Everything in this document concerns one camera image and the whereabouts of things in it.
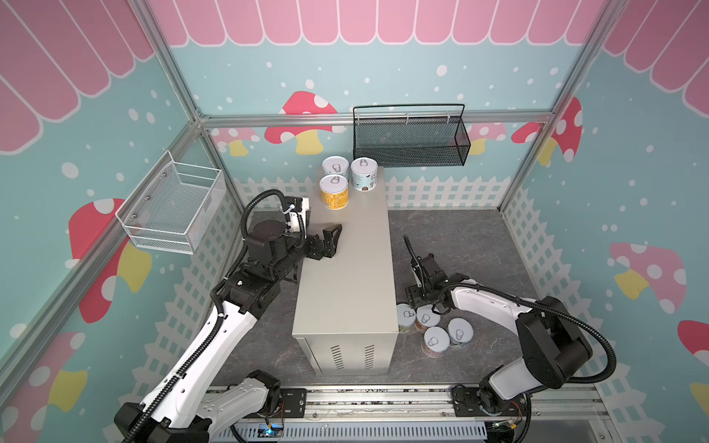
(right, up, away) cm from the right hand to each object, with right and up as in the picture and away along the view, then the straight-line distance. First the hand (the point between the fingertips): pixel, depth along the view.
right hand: (417, 292), depth 92 cm
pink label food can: (+3, -12, -12) cm, 17 cm away
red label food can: (+1, -6, -8) cm, 10 cm away
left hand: (-27, +20, -23) cm, 41 cm away
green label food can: (-5, -7, -7) cm, 11 cm away
